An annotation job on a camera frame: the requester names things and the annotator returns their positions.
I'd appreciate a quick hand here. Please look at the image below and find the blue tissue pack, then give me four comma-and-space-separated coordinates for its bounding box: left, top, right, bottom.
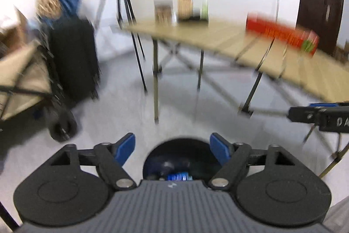
166, 172, 193, 181

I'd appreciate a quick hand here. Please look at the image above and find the black trash bin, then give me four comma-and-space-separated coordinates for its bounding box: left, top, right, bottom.
143, 137, 221, 183

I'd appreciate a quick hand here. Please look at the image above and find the folding wooden slat table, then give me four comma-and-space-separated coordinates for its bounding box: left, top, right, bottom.
122, 20, 348, 130

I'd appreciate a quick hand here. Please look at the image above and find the red cardboard box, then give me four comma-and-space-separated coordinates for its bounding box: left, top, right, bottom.
245, 14, 319, 55

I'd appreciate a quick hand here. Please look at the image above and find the beige folding wagon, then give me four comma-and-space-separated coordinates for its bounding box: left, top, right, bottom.
1, 40, 77, 143

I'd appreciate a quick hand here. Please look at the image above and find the dark brown door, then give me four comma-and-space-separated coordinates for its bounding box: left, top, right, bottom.
296, 0, 344, 55

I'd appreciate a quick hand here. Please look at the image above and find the black suitcase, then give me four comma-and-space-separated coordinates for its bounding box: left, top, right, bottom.
48, 17, 100, 103

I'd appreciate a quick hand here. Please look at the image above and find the black cloth bundle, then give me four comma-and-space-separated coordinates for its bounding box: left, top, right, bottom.
178, 14, 209, 24

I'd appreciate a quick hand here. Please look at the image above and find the green plastic bottle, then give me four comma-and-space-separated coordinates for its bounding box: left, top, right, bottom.
200, 0, 208, 20

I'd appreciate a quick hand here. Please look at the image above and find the tan cardboard carton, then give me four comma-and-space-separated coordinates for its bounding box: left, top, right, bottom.
178, 0, 193, 19

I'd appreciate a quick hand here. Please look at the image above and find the glass jar black lid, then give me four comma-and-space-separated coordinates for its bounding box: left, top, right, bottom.
154, 0, 173, 24

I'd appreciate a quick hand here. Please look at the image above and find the black camera tripod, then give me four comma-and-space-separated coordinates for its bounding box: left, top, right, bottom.
93, 0, 148, 94

